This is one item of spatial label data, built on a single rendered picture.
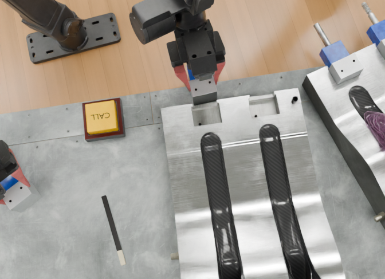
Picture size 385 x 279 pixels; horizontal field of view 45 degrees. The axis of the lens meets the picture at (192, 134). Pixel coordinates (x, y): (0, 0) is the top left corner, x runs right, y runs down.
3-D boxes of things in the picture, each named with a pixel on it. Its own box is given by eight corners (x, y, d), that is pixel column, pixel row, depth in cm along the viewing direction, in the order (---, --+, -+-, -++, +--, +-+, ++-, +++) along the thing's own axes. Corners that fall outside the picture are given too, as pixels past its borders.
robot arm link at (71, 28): (64, 32, 88) (79, 8, 89) (25, 15, 89) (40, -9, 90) (74, 47, 94) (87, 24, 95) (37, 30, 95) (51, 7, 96)
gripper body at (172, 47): (226, 57, 86) (222, 23, 81) (172, 70, 86) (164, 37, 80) (219, 38, 90) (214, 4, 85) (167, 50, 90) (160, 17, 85)
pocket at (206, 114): (191, 109, 91) (190, 103, 88) (217, 105, 91) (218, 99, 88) (194, 132, 90) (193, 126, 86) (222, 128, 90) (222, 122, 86)
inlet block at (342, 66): (302, 35, 97) (307, 23, 92) (323, 26, 97) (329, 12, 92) (334, 89, 93) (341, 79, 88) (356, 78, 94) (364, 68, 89)
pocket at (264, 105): (246, 101, 91) (247, 94, 88) (272, 97, 91) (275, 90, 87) (250, 123, 90) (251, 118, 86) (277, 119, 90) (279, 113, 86)
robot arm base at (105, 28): (114, 24, 94) (106, -6, 96) (17, 49, 94) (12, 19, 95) (121, 41, 102) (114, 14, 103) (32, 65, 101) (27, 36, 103)
